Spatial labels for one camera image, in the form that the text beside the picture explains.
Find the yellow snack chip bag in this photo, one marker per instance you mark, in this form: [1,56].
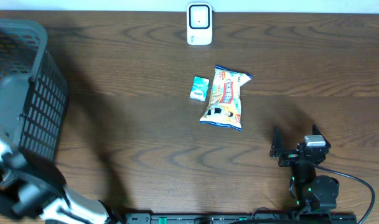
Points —
[224,107]

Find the teal tissue pack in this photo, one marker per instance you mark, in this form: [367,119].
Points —
[199,88]

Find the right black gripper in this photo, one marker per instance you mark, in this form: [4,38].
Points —
[289,157]

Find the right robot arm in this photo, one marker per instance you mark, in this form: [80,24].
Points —
[315,194]

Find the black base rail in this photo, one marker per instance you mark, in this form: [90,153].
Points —
[262,217]

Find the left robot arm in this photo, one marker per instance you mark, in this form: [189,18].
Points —
[33,187]

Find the grey plastic mesh basket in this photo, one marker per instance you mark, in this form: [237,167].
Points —
[33,92]

